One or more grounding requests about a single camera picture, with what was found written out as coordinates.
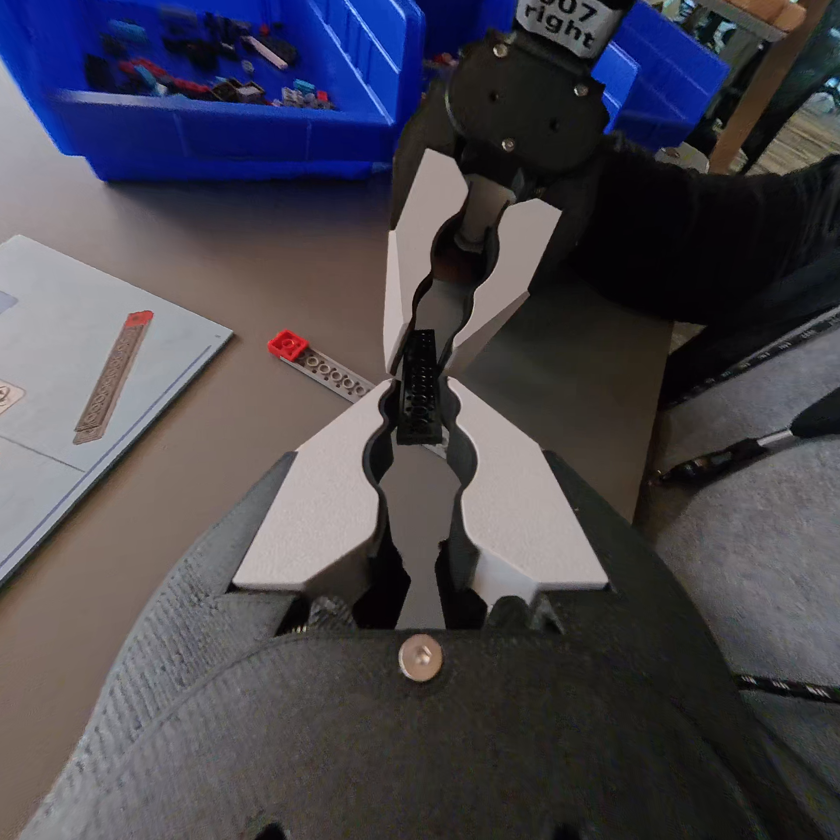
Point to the grey desk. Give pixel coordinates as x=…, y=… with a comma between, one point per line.
x=197, y=262

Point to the pale blue instruction booklet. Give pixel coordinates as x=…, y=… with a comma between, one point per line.
x=98, y=328

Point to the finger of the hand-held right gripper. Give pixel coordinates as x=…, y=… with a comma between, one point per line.
x=410, y=249
x=518, y=262

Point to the blue plastic bin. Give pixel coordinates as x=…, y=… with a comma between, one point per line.
x=229, y=141
x=459, y=26
x=676, y=85

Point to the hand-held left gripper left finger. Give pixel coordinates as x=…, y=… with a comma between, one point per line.
x=308, y=518

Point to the long black brick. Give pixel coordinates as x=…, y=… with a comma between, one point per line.
x=423, y=394

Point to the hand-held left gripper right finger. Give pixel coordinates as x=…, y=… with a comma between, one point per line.
x=531, y=525

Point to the pile of toy bricks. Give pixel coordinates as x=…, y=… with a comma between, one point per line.
x=197, y=72
x=441, y=62

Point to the person's right forearm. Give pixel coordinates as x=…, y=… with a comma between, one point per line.
x=689, y=229

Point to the small red brick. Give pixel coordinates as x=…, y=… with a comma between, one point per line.
x=287, y=344

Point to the long grey brick plate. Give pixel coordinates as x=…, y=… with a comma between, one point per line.
x=328, y=377

